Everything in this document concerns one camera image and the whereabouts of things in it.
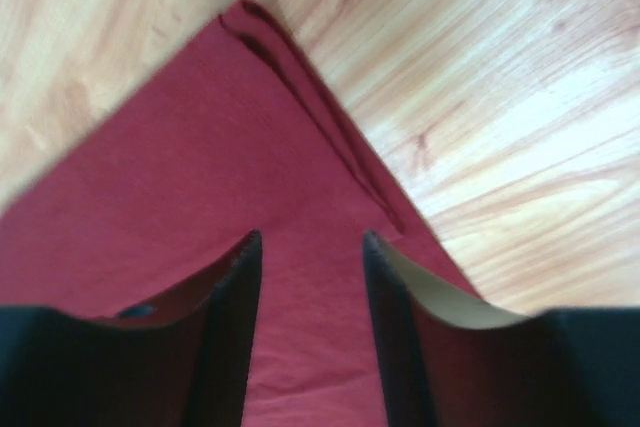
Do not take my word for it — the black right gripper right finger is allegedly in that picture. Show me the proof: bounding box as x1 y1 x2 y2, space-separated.
363 233 639 426

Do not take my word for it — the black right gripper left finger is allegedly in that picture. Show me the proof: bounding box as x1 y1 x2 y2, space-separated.
1 231 262 426

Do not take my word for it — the dark red t-shirt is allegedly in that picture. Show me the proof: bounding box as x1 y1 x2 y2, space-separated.
1 0 467 426

